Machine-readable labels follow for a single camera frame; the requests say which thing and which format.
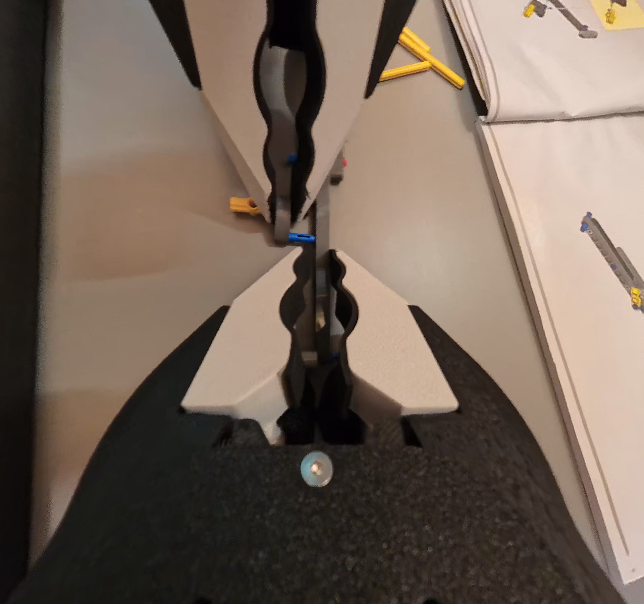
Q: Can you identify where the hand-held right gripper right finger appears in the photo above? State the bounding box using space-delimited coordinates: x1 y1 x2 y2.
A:
318 249 460 445

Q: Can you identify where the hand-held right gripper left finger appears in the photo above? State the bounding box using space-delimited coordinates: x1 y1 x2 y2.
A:
180 249 317 445

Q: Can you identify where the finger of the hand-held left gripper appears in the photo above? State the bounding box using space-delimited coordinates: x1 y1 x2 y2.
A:
172 0 276 224
301 0 394 219

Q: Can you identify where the long grey lego beam assembly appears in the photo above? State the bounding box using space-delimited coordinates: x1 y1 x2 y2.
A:
311 149 349 366

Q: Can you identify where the open instruction booklet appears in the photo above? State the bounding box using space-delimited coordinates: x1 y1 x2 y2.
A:
430 0 644 586

